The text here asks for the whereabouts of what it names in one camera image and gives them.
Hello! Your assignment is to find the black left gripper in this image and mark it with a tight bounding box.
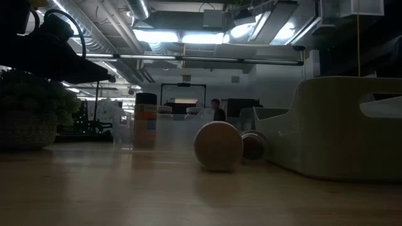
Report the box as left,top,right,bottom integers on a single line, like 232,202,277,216
0,14,116,85

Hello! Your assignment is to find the white plastic bin with handles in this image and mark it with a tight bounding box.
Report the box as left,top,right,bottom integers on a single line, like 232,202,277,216
253,76,402,182

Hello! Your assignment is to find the grey translucent plastic bin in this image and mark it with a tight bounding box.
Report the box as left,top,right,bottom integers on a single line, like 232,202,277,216
239,107,256,132

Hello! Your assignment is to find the ceiling light panel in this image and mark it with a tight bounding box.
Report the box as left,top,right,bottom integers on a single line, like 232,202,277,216
133,30,225,45

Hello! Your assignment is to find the silver ventilation duct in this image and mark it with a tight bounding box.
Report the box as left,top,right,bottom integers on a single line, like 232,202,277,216
52,0,151,84

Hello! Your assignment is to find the faux green plant in pot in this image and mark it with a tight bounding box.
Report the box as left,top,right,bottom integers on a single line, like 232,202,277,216
0,68,82,151

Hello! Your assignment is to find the black cabinet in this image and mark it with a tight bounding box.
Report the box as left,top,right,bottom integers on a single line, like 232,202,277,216
221,98,263,119

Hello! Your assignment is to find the horizontal light bar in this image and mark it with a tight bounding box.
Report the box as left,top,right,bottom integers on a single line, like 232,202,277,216
77,52,305,66

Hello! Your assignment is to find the small glass jar cork lid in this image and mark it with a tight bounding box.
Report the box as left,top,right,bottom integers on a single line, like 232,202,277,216
240,130,268,161

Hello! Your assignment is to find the purple label spice bottle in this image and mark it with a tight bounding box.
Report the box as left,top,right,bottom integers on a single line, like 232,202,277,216
193,121,244,173

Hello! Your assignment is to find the person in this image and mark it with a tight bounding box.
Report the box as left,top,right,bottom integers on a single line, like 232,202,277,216
210,99,227,122

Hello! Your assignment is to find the black gantry frame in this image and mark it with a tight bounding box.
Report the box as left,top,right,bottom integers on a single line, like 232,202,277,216
62,80,101,132
160,82,207,109

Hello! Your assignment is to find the grey ceiling unit box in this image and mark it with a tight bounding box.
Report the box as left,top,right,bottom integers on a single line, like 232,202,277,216
202,8,224,29

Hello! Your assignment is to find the orange spice bottle black lid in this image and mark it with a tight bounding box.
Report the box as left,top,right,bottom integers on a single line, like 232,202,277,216
133,92,158,150

